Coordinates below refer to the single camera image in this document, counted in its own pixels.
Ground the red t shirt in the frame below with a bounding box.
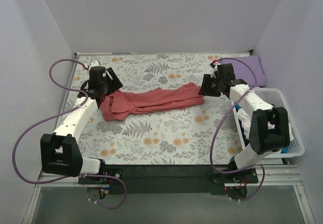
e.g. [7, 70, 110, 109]
[100, 83, 204, 121]

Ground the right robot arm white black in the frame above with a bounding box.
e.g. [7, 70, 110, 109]
[198, 63, 290, 182]

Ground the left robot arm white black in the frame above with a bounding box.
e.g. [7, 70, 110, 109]
[40, 66, 123, 184]

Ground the folded purple t shirt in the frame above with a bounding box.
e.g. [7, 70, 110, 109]
[220, 55, 266, 87]

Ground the white t shirt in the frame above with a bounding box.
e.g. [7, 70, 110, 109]
[236, 108, 295, 146]

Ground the floral patterned table mat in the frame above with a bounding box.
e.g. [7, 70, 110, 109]
[77, 54, 242, 164]

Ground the blue t shirt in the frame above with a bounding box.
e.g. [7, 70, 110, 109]
[235, 105, 291, 154]

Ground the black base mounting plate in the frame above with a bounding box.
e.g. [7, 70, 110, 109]
[78, 164, 258, 195]

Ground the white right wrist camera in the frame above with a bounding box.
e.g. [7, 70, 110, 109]
[210, 59, 221, 78]

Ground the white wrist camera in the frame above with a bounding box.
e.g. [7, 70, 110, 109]
[83, 60, 101, 71]
[210, 59, 221, 78]

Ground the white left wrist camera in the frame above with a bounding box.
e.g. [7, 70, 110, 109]
[83, 60, 101, 71]

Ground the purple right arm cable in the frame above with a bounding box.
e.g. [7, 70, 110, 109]
[209, 57, 265, 201]

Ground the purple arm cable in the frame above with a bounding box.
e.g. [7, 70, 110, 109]
[209, 57, 265, 201]
[12, 59, 127, 209]

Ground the aluminium frame rail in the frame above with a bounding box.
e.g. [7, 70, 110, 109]
[23, 164, 314, 223]

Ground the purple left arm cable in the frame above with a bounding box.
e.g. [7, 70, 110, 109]
[12, 59, 127, 209]

